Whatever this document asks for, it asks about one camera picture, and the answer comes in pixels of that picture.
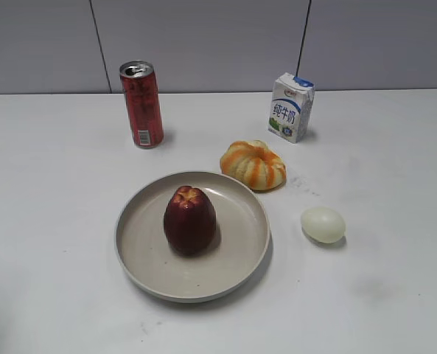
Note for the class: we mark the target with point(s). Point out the dark red apple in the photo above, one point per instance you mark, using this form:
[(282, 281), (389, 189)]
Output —
[(189, 220)]

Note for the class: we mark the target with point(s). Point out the red drink can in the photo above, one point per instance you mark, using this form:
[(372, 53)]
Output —
[(141, 97)]

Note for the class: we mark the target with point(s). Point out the beige round plate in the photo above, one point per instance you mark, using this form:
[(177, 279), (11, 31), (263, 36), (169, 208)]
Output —
[(239, 247)]

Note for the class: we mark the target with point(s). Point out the orange striped bread bun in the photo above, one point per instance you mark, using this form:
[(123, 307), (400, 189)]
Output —
[(254, 164)]

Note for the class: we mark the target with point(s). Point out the white milk carton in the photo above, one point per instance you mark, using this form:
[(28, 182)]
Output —
[(290, 107)]

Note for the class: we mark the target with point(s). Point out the white egg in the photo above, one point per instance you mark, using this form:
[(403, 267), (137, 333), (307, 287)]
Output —
[(323, 224)]

